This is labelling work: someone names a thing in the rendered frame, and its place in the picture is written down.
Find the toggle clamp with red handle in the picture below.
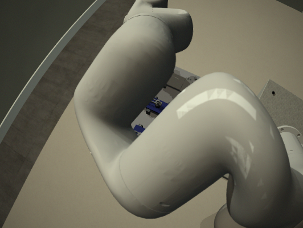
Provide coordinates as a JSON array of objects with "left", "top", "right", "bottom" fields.
[{"left": 151, "top": 99, "right": 162, "bottom": 108}]

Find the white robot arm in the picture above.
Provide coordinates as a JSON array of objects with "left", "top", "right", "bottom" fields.
[{"left": 73, "top": 0, "right": 303, "bottom": 228}]

